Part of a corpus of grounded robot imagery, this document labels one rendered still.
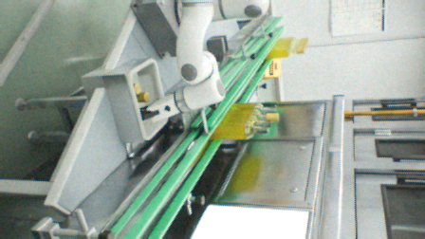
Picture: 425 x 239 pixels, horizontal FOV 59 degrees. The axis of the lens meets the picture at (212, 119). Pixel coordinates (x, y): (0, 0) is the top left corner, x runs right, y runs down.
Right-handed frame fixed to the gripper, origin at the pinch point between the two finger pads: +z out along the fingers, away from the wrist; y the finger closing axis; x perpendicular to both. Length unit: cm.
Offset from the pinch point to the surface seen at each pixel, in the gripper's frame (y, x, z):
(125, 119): -6.7, 1.2, 1.3
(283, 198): 3, -40, -32
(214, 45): 80, 6, 0
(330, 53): 617, -123, 7
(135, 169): -12.5, -12.7, 1.7
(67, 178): -30.9, -3.8, 6.9
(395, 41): 617, -139, -100
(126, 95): -7.1, 8.1, -3.2
